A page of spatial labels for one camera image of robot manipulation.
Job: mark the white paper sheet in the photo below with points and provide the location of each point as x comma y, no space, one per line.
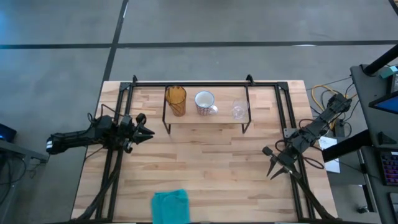
329,146

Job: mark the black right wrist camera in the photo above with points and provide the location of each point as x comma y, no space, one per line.
267,151

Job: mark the clear glass cup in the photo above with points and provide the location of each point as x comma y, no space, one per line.
240,110

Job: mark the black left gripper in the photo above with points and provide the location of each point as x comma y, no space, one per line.
129,133

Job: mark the black desk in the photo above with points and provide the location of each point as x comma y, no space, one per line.
367,93

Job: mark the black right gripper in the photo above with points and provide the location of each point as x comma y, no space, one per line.
285,158

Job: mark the red white patterned mug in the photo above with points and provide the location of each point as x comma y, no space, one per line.
203,104

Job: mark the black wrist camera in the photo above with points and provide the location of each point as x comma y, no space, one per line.
141,119
267,151

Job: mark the grey metal mount plate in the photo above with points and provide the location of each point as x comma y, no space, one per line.
288,132

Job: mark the backlit keyboard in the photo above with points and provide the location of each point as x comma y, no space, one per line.
390,168

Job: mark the black metal table frame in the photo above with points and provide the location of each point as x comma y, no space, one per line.
109,174

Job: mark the monitor with blue screen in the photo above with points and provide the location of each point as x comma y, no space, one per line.
387,104

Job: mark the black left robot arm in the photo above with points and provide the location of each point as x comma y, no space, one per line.
81,137

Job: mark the wooden shelf with black frame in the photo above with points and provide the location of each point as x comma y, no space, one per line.
224,116

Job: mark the small teal box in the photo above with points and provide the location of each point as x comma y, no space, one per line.
388,71

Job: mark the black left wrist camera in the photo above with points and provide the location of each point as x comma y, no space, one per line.
141,119

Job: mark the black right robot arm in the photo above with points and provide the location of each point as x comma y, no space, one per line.
320,123

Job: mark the teal cloth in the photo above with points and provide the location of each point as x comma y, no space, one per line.
171,207

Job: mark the tall amber plastic cup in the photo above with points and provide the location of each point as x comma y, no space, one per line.
176,102

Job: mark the blue lit device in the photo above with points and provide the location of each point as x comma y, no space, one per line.
6,133

